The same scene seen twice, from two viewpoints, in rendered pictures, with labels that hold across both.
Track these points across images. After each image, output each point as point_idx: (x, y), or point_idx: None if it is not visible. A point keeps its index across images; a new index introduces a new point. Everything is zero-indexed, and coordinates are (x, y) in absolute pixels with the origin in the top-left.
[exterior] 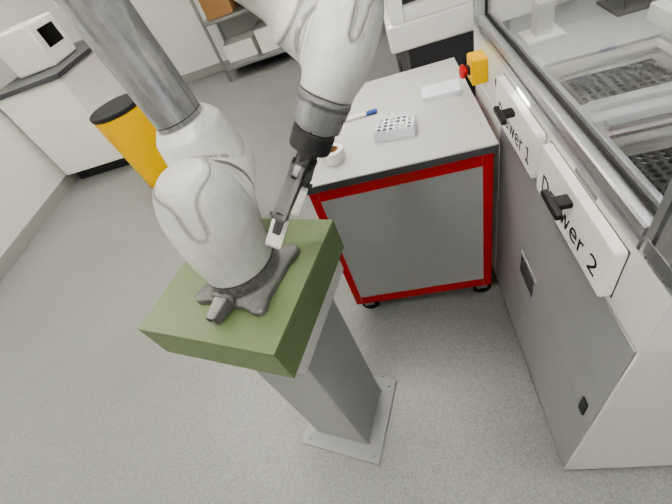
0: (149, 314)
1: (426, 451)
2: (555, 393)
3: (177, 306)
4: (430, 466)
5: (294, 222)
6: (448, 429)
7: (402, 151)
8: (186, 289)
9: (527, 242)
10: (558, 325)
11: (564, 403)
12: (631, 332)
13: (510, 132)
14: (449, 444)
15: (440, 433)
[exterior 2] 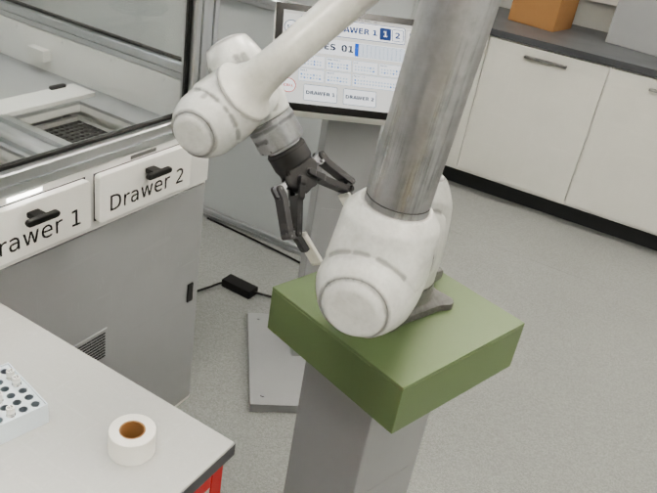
0: (511, 327)
1: (273, 490)
2: (162, 360)
3: (476, 316)
4: (281, 479)
5: (310, 309)
6: (236, 489)
7: (58, 375)
8: (464, 325)
9: (76, 322)
10: (148, 296)
11: (174, 339)
12: (200, 176)
13: (28, 243)
14: (247, 480)
15: (246, 492)
